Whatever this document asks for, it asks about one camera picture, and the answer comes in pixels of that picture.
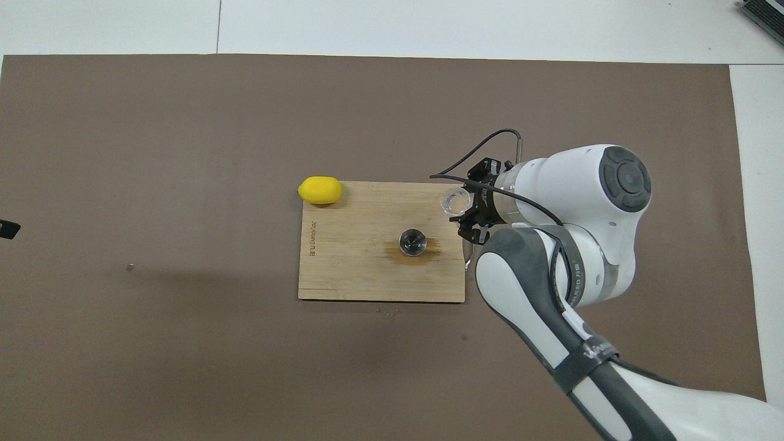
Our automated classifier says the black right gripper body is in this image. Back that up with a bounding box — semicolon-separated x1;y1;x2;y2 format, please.
477;173;509;227

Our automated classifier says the small clear glass cup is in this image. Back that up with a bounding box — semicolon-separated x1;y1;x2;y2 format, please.
439;187;473;216

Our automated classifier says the metal double jigger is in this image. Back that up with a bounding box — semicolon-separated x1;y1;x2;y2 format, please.
399;228;428;257

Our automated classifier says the wooden cutting board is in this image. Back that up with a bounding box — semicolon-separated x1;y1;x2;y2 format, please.
298;181;475;303

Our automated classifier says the yellow lemon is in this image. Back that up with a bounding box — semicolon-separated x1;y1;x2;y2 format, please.
298;176;344;205

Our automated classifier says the brown table mat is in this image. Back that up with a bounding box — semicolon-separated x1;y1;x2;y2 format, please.
0;54;771;441

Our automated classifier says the dark grey ribbed device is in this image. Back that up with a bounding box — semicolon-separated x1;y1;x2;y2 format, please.
738;0;784;45

